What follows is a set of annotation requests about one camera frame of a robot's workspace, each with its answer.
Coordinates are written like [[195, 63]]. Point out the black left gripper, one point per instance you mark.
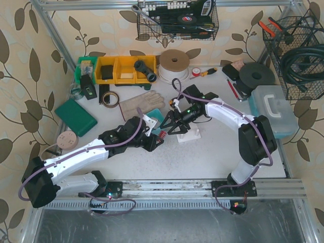
[[149, 142]]

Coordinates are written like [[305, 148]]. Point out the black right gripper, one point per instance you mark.
[[177, 120]]

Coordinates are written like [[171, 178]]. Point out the beige work glove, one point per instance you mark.
[[146, 102]]

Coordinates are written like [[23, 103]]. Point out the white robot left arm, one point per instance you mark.
[[44, 180]]

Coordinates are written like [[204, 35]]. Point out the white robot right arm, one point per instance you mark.
[[256, 140]]

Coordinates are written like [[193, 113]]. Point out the teal spring tray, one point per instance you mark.
[[157, 116]]

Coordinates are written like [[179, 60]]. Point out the red tape roll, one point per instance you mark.
[[196, 71]]

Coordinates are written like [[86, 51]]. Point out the brown tape roll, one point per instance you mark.
[[110, 99]]

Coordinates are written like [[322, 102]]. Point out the black pipe fitting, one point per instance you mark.
[[141, 67]]

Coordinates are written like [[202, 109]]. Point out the dark steel hex key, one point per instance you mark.
[[242, 95]]

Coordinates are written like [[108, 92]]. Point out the black rectangular case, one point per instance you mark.
[[231, 72]]

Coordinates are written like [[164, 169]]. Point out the green notebook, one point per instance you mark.
[[75, 117]]

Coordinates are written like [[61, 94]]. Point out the black box in bin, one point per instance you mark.
[[107, 72]]

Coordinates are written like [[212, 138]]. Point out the yellow storage bins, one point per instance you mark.
[[124, 72]]

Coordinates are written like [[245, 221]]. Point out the black green device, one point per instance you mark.
[[87, 87]]

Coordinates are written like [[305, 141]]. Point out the glass jar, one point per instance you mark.
[[76, 92]]

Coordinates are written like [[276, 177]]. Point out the teal plastic toolbox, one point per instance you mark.
[[270, 102]]

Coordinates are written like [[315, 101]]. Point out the green storage bin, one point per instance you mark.
[[85, 65]]

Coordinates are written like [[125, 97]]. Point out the white peg base plate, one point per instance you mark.
[[192, 134]]

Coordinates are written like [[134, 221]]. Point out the white cable spool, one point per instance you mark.
[[173, 64]]

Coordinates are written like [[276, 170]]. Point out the yellow black handle screwdriver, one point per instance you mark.
[[205, 73]]

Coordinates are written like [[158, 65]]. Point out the red handled hex key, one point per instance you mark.
[[237, 96]]

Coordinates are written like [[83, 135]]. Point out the wire basket with tools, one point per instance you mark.
[[172, 20]]

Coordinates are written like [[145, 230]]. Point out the orange handled pliers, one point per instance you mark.
[[272, 23]]

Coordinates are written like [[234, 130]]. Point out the wire basket with hoses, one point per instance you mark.
[[297, 56]]

